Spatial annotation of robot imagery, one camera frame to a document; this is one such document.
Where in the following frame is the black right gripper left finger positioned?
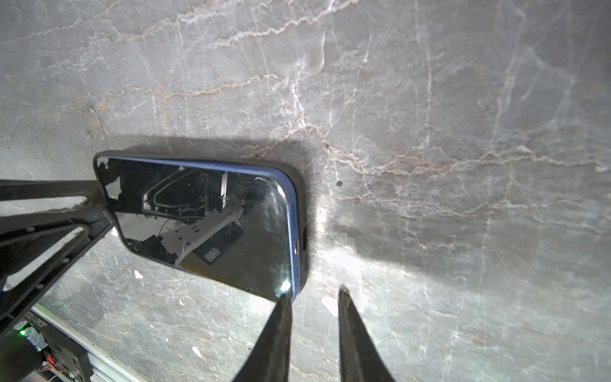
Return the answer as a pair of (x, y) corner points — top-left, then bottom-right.
(233, 294), (293, 382)

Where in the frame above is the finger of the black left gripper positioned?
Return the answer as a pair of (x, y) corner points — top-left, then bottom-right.
(1, 180), (114, 334)

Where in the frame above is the black phone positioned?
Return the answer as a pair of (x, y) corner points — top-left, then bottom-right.
(95, 154), (301, 302)

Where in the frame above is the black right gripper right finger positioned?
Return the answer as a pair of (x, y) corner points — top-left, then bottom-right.
(338, 285), (395, 382)

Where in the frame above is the black phone case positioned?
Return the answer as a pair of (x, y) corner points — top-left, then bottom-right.
(92, 150), (310, 302)

